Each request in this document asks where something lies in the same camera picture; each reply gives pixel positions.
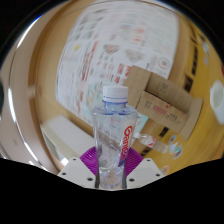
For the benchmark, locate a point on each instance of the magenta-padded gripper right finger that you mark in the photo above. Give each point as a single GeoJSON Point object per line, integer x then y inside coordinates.
{"type": "Point", "coordinates": [145, 170]}

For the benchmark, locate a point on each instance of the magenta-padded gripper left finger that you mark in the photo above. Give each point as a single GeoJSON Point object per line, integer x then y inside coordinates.
{"type": "Point", "coordinates": [75, 171]}

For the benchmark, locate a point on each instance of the clear plastic water bottle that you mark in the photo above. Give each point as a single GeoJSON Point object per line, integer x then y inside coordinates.
{"type": "Point", "coordinates": [111, 133]}

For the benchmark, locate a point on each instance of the small clear plastic bottle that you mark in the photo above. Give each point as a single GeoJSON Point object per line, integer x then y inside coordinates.
{"type": "Point", "coordinates": [151, 141]}

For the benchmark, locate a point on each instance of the brown cardboard box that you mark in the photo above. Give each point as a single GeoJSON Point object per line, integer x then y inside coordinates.
{"type": "Point", "coordinates": [163, 100]}

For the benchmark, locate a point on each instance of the printed paper wall posters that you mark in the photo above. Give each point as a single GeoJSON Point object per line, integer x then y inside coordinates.
{"type": "Point", "coordinates": [110, 50]}

